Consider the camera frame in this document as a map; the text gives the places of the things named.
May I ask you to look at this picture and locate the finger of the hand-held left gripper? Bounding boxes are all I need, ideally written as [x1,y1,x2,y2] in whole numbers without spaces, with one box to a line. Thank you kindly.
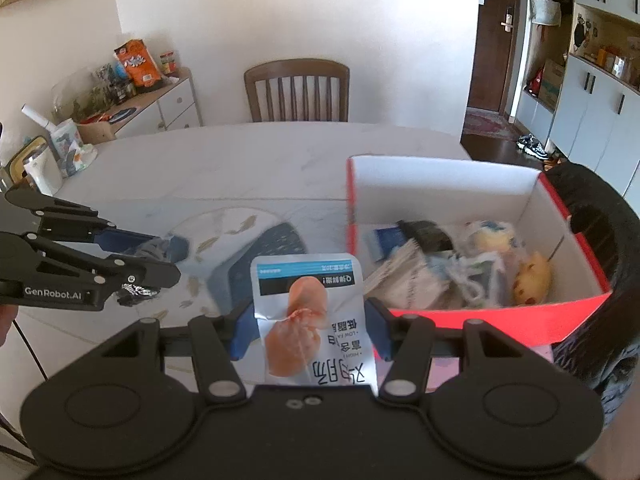
[0,232,182,311]
[5,187,161,257]

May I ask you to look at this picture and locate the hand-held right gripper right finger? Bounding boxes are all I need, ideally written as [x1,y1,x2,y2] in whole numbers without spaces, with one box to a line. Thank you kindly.
[366,298,543,404]

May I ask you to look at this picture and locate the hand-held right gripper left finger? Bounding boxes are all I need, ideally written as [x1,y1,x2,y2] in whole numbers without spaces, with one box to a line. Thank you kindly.
[101,302,256,402]

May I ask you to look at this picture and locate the silver snack packet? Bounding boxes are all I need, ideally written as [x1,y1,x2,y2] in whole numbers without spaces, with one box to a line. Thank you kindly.
[365,240,451,309]

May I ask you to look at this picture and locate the dark foil snack packet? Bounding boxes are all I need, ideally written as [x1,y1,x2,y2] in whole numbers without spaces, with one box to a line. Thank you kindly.
[116,282,162,307]

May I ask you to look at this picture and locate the white chicken sausage packet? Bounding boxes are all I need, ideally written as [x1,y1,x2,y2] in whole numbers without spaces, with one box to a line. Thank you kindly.
[249,254,379,396]

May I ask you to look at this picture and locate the black packet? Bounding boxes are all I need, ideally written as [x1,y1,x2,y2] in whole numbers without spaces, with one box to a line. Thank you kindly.
[397,219,453,253]

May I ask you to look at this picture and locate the red cardboard box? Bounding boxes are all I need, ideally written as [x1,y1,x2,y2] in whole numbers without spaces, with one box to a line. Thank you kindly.
[345,154,613,348]

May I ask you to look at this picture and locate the bread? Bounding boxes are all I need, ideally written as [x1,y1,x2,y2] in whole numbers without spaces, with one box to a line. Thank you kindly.
[460,220,526,261]

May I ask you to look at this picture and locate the yellow plush toy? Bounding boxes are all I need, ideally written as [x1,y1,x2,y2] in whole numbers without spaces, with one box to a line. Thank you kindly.
[512,252,553,306]

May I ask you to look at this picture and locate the white kettle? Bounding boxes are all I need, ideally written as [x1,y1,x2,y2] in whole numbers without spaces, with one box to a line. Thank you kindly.
[22,152,63,197]

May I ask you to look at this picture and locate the white printed plastic bag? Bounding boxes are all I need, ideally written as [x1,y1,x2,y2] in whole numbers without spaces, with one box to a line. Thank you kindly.
[47,119,98,178]

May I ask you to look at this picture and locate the small brown cardboard box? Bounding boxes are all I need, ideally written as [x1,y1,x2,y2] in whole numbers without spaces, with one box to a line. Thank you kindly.
[75,121,118,145]

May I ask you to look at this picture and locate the yellow rimmed container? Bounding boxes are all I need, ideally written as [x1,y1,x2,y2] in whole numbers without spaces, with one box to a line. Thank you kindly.
[2,135,48,183]

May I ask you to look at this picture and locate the white side cabinet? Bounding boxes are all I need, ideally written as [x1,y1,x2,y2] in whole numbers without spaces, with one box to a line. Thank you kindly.
[75,66,203,141]

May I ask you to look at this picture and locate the white lint roller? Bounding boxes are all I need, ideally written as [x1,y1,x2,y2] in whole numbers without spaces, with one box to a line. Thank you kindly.
[21,105,56,131]

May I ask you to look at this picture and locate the clear plastic container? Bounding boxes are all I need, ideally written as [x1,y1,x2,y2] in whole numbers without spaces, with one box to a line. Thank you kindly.
[50,65,121,116]

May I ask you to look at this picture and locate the orange snack bag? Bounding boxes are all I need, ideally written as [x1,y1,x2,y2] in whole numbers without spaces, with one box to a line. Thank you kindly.
[114,40,163,88]

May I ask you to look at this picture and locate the patterned doormat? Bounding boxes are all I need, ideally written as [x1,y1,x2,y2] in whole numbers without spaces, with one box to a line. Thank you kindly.
[462,109,521,137]

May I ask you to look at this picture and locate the black white sneaker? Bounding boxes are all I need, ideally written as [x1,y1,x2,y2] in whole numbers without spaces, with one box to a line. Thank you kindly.
[515,134,548,158]

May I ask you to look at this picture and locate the black padded jacket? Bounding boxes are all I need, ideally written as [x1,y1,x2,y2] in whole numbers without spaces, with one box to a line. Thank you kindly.
[542,162,640,431]

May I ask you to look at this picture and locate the brown wooden chair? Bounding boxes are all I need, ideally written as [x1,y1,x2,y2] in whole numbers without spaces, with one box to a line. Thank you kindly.
[244,59,351,123]

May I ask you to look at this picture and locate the dark brown door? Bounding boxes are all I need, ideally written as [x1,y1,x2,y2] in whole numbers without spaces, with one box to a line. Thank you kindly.
[466,0,523,113]

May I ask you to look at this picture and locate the printed cardboard carton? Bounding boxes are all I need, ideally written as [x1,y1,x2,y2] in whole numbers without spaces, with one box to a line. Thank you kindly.
[537,59,567,110]

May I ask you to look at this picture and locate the hanging grey tote bag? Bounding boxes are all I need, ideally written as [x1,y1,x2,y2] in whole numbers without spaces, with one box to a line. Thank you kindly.
[530,0,562,26]

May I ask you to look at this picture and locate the black cable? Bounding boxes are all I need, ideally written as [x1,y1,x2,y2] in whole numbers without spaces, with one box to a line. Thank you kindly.
[11,317,50,382]

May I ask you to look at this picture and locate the grey wooden wall cabinet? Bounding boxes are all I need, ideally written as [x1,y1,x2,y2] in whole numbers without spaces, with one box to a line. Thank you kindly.
[515,0,640,201]

